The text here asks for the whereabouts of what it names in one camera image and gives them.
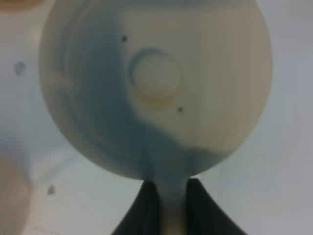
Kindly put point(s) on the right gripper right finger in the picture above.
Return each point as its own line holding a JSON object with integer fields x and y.
{"x": 204, "y": 216}

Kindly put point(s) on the beige ceramic teapot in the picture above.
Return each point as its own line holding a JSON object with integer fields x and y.
{"x": 157, "y": 90}

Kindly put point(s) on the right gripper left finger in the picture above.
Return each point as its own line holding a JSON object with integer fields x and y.
{"x": 145, "y": 216}

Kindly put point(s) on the beige teapot saucer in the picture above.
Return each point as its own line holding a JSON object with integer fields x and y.
{"x": 15, "y": 197}

